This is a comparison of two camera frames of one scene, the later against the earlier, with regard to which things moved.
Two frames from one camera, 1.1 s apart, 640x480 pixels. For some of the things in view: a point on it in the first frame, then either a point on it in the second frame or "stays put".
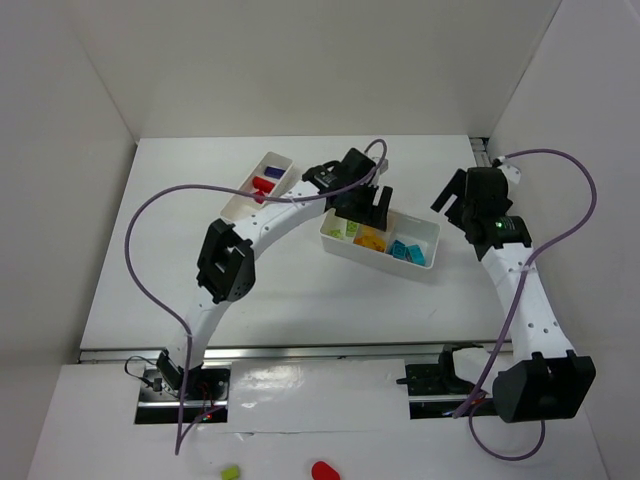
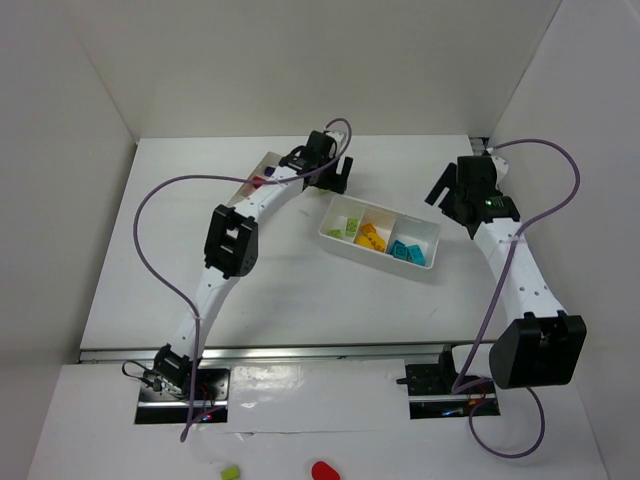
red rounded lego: [263, 184] stays put
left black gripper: [364, 206] → [331, 176]
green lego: [351, 229] stays put
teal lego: [414, 254] stays put
